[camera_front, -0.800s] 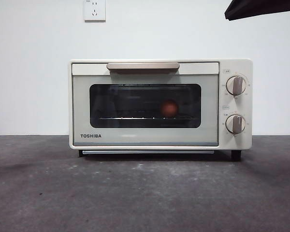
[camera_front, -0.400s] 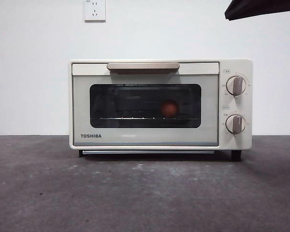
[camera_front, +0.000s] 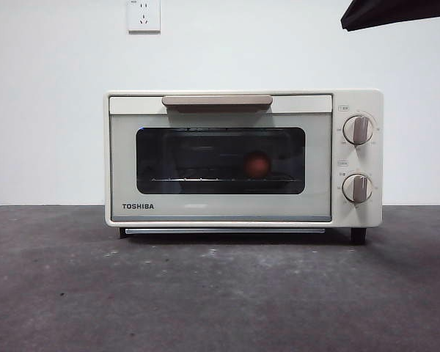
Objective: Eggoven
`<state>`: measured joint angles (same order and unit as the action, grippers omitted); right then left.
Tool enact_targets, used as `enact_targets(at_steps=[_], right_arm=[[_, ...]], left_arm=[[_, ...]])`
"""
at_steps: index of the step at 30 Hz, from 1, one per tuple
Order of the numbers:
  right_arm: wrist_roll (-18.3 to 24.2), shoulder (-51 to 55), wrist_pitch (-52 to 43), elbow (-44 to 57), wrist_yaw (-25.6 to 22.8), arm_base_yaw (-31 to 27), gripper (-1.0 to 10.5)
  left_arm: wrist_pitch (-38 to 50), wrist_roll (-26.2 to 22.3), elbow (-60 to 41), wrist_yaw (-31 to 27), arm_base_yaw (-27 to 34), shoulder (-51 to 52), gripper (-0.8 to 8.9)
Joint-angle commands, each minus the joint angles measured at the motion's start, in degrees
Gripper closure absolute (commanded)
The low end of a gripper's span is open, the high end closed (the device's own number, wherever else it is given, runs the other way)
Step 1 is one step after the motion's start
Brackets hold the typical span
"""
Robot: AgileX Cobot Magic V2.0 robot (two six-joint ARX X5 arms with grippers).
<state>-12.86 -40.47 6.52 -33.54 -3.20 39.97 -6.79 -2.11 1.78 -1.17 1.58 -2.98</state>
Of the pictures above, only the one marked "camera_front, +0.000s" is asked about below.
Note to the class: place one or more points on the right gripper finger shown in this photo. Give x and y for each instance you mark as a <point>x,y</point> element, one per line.
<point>396,11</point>

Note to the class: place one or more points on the brown egg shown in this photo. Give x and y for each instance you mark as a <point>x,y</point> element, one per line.
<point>256,165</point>

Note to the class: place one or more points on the beige oven control knob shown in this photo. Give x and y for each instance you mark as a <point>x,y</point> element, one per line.
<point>357,188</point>
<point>358,130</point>

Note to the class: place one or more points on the white Toshiba toaster oven body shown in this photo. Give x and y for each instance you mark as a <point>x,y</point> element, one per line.
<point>375,165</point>

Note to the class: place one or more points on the black oven foot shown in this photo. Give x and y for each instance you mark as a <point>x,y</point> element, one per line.
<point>358,235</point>
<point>122,232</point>

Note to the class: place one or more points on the metal crumb tray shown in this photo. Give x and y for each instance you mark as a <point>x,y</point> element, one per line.
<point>223,230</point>

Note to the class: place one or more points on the white wall socket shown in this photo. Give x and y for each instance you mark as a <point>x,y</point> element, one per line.
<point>143,18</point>

